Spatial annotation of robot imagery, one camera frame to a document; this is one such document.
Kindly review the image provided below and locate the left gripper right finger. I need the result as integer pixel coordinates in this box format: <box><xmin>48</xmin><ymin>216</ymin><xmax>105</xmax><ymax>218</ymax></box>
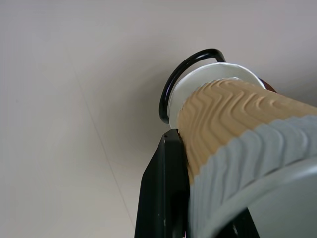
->
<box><xmin>221</xmin><ymin>207</ymin><xmax>259</xmax><ymax>238</ymax></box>

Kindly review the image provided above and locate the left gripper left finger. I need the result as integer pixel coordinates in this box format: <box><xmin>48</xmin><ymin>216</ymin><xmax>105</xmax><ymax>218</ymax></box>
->
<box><xmin>135</xmin><ymin>128</ymin><xmax>191</xmax><ymax>238</ymax></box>

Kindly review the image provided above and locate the tan ribbed paper cup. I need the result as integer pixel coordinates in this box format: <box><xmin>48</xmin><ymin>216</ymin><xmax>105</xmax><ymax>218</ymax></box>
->
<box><xmin>167</xmin><ymin>62</ymin><xmax>264</xmax><ymax>130</ymax></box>
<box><xmin>177</xmin><ymin>77</ymin><xmax>317</xmax><ymax>238</ymax></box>

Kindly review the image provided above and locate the black wire ring holder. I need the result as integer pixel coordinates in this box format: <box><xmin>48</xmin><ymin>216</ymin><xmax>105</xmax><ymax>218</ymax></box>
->
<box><xmin>158</xmin><ymin>48</ymin><xmax>277</xmax><ymax>129</ymax></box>

